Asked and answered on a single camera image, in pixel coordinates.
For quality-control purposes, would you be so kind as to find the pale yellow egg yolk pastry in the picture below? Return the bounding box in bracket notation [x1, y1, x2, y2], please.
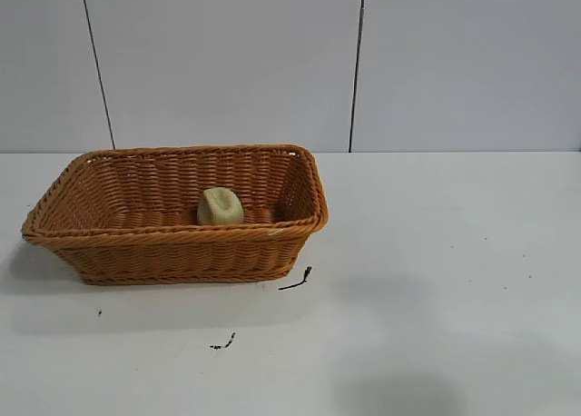
[196, 186, 246, 227]

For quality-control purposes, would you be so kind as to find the brown woven wicker basket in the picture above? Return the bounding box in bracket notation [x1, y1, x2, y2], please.
[20, 144, 330, 286]

